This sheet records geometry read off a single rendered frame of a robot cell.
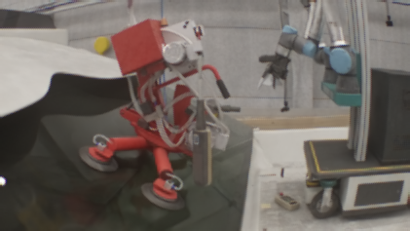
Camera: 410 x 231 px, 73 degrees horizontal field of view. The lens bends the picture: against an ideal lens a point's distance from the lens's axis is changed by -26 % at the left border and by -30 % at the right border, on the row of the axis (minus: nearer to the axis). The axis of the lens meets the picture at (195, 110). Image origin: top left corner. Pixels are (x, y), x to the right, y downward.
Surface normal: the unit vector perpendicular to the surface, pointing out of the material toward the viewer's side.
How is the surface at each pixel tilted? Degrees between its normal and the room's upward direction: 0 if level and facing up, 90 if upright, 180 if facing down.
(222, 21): 90
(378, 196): 90
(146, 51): 90
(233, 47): 90
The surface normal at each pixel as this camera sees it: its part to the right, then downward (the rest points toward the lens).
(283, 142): -0.18, 0.17
